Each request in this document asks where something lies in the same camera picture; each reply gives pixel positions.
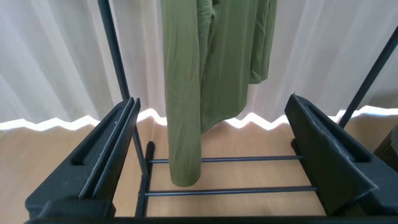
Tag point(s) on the green printed T-shirt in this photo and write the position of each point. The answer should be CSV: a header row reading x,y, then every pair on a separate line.
x,y
183,93

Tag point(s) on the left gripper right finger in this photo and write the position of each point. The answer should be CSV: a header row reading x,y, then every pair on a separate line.
x,y
335,174

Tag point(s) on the black clothes rack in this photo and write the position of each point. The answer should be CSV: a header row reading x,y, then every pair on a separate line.
x,y
113,46

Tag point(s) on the beige curtain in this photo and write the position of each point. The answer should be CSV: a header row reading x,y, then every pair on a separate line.
x,y
62,62

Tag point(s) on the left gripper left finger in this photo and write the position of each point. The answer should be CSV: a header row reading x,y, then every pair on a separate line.
x,y
62,186

